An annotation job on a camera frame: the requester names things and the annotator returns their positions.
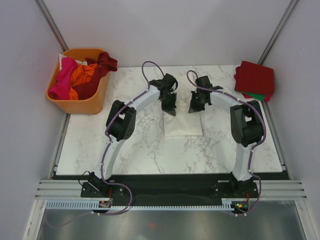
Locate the white printed t shirt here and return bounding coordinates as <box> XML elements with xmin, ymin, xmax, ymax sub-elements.
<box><xmin>163</xmin><ymin>82</ymin><xmax>203</xmax><ymax>137</ymax></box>

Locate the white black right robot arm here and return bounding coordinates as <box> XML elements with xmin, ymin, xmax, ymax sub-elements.
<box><xmin>188</xmin><ymin>75</ymin><xmax>267</xmax><ymax>198</ymax></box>

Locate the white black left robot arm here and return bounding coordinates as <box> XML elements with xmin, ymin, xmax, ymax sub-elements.
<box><xmin>80</xmin><ymin>73</ymin><xmax>178</xmax><ymax>198</ymax></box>

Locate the folded dark red t shirt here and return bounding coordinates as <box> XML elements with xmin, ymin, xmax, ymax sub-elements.
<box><xmin>234</xmin><ymin>61</ymin><xmax>275</xmax><ymax>102</ymax></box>

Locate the folded green t shirt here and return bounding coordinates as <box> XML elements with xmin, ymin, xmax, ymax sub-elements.
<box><xmin>242</xmin><ymin>92</ymin><xmax>266</xmax><ymax>101</ymax></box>

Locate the orange plastic laundry basket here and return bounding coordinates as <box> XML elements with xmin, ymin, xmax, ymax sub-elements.
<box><xmin>45</xmin><ymin>48</ymin><xmax>110</xmax><ymax>115</ymax></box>

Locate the crumpled maroon t shirt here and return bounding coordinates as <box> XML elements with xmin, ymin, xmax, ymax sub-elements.
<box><xmin>74</xmin><ymin>51</ymin><xmax>118</xmax><ymax>100</ymax></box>

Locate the crumpled orange t shirt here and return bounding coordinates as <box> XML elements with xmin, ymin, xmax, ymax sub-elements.
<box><xmin>69</xmin><ymin>63</ymin><xmax>98</xmax><ymax>100</ymax></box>

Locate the crumpled pink t shirt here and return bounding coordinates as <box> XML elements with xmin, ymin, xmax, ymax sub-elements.
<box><xmin>49</xmin><ymin>57</ymin><xmax>78</xmax><ymax>100</ymax></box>

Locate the white cloth in basket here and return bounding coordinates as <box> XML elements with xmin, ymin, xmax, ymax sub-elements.
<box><xmin>58</xmin><ymin>54</ymin><xmax>88</xmax><ymax>70</ymax></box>

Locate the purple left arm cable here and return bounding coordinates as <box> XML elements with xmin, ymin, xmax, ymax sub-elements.
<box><xmin>46</xmin><ymin>60</ymin><xmax>167</xmax><ymax>228</ymax></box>

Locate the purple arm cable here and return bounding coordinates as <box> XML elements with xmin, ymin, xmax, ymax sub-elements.
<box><xmin>186</xmin><ymin>70</ymin><xmax>266</xmax><ymax>218</ymax></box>
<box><xmin>46</xmin><ymin>60</ymin><xmax>167</xmax><ymax>228</ymax></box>

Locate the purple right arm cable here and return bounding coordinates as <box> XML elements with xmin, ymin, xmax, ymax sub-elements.
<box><xmin>186</xmin><ymin>70</ymin><xmax>266</xmax><ymax>218</ymax></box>

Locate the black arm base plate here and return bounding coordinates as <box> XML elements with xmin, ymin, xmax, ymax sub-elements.
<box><xmin>90</xmin><ymin>173</ymin><xmax>257</xmax><ymax>207</ymax></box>

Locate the aluminium frame rail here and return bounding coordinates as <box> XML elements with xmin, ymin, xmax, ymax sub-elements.
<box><xmin>35</xmin><ymin>179</ymin><xmax>307</xmax><ymax>201</ymax></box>

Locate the white slotted cable duct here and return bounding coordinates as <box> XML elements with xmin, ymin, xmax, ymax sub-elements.
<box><xmin>45</xmin><ymin>198</ymin><xmax>237</xmax><ymax>210</ymax></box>

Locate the left corner aluminium post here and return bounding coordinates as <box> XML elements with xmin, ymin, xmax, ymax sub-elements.
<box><xmin>34</xmin><ymin>0</ymin><xmax>69</xmax><ymax>52</ymax></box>

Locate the corner aluminium post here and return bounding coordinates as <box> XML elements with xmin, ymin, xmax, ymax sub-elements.
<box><xmin>257</xmin><ymin>0</ymin><xmax>300</xmax><ymax>65</ymax></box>
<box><xmin>34</xmin><ymin>0</ymin><xmax>69</xmax><ymax>52</ymax></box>

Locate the right corner aluminium post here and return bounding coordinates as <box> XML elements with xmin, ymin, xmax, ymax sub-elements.
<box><xmin>257</xmin><ymin>0</ymin><xmax>300</xmax><ymax>65</ymax></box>

